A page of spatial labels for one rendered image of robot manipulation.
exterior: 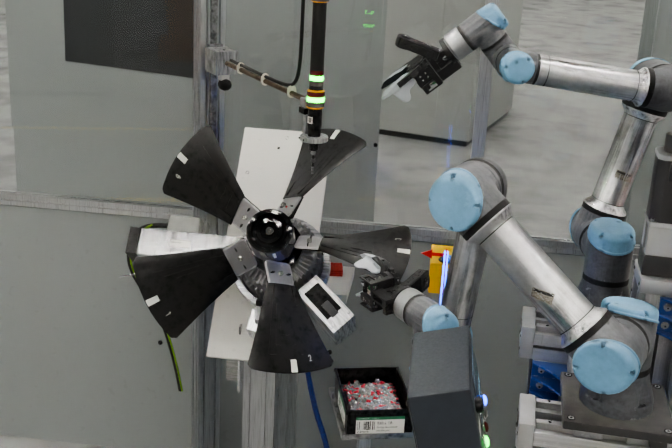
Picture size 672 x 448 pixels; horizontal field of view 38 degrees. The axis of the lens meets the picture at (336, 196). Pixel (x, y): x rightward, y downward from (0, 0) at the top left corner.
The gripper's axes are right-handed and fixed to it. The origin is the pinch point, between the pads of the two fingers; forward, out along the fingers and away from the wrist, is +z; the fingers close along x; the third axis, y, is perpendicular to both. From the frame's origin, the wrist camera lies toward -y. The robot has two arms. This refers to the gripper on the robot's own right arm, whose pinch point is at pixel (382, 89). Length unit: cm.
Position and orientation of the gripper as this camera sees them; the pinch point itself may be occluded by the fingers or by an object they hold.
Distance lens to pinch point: 251.0
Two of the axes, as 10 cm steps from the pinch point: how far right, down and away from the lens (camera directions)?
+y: 6.2, 7.3, 3.0
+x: 0.4, -4.0, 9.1
